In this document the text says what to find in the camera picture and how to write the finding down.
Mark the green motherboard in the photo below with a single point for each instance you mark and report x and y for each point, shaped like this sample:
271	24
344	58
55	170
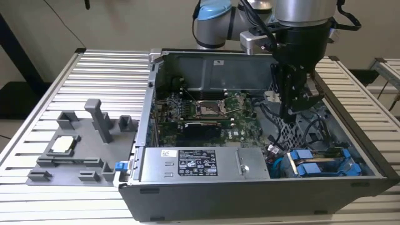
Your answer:
247	124

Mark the grey parts rack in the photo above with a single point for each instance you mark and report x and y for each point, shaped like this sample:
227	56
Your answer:
87	145

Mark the hard disk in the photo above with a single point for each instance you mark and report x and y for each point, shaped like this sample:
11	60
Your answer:
310	168

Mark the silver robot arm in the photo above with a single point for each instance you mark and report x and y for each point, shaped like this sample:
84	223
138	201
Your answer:
310	11

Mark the black open PC case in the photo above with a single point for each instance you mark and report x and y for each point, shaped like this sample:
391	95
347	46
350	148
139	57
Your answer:
250	201

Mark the silver power supply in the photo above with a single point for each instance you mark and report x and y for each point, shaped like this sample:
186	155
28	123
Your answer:
200	164

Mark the black desk frame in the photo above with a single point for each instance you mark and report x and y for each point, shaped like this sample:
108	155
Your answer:
19	70

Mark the CPU socket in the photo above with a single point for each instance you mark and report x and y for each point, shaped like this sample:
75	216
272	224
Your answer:
204	110

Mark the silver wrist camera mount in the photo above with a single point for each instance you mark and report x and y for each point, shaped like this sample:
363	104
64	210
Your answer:
250	38

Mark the silver CPU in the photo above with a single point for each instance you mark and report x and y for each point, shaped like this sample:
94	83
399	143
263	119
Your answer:
64	143

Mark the white plastic connector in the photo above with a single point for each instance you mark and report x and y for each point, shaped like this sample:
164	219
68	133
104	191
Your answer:
271	97

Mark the aluminium frame table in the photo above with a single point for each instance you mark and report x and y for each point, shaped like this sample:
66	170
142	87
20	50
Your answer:
387	68

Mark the blue case latch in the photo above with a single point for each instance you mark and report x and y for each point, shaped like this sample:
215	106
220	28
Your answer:
120	167

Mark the black graphics card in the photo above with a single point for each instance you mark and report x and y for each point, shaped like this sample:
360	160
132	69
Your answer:
203	130

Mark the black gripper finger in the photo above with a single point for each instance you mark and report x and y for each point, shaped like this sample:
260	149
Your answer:
287	98
303	100

